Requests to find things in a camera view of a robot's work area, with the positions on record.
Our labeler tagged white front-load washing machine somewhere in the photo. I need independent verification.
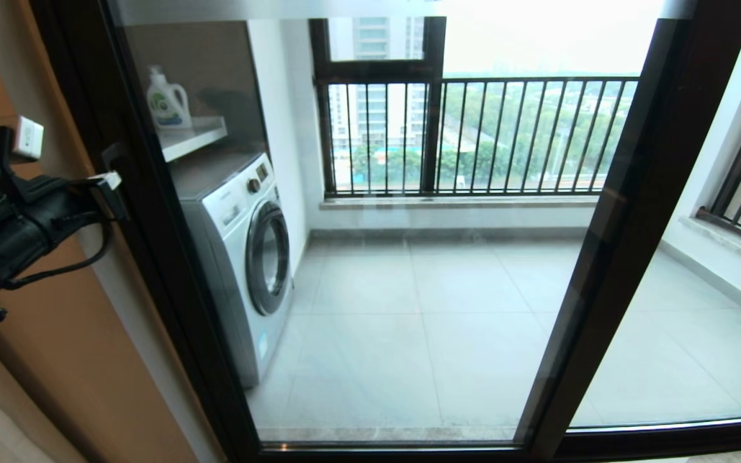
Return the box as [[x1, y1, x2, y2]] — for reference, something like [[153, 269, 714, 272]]
[[170, 151, 295, 388]]

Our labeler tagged white wall shelf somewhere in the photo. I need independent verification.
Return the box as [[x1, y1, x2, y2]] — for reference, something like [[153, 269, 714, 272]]
[[158, 116, 228, 161]]

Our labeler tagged white laundry detergent bottle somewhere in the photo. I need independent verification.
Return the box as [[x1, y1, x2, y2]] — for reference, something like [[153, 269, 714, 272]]
[[146, 64, 193, 129]]

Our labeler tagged dark framed sliding glass door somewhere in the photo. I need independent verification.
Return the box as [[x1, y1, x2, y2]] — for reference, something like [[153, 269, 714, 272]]
[[30, 0, 741, 463]]

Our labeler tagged grey stone window sill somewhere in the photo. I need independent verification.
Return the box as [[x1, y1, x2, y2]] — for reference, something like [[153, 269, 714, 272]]
[[319, 195, 599, 210], [678, 216, 741, 279]]

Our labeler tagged black window guard railing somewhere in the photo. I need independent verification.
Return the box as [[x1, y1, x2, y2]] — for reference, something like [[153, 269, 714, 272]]
[[695, 59, 741, 250]]

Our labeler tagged small white module box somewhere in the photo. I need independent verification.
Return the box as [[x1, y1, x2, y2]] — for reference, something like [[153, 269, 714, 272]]
[[13, 116, 45, 161]]

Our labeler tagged dark brown window frame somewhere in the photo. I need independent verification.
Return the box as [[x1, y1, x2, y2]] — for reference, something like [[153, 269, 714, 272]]
[[309, 17, 447, 195]]

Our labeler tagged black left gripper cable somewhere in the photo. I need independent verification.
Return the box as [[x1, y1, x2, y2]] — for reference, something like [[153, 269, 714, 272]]
[[3, 219, 114, 290]]

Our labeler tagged long black balcony railing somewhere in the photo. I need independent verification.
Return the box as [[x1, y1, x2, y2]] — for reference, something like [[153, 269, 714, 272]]
[[315, 76, 640, 197]]

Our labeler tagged dark framed fixed glass panel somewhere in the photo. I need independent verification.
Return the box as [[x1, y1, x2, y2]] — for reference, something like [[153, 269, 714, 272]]
[[563, 0, 741, 463]]

